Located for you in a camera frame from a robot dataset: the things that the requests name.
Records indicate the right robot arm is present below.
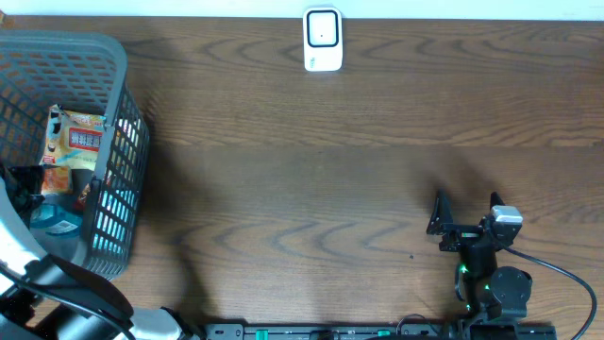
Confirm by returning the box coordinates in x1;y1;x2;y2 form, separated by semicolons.
427;191;532;323

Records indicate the grey plastic shopping basket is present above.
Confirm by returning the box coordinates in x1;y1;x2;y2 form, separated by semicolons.
1;30;149;280

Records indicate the yellow snack bag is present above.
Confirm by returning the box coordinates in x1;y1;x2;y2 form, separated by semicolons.
40;104;106;171

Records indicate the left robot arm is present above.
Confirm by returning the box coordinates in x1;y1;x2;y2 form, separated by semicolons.
1;166;207;340

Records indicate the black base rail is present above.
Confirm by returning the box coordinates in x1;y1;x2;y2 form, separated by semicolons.
203;323;558;340

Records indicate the brown chocolate bar wrapper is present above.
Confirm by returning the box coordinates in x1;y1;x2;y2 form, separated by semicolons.
73;183;92;212

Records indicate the teal mouthwash bottle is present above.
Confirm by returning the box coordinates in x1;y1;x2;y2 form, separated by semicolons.
29;204;83;237

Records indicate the white barcode scanner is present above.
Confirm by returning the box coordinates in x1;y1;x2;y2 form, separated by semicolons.
303;7;344;72

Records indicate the small orange snack packet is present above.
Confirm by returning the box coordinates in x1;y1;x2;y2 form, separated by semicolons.
41;166;73;196

